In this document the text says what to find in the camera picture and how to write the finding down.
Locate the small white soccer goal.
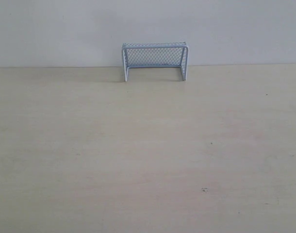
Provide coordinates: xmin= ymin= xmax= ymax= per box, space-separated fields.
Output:
xmin=121 ymin=42 xmax=189 ymax=82

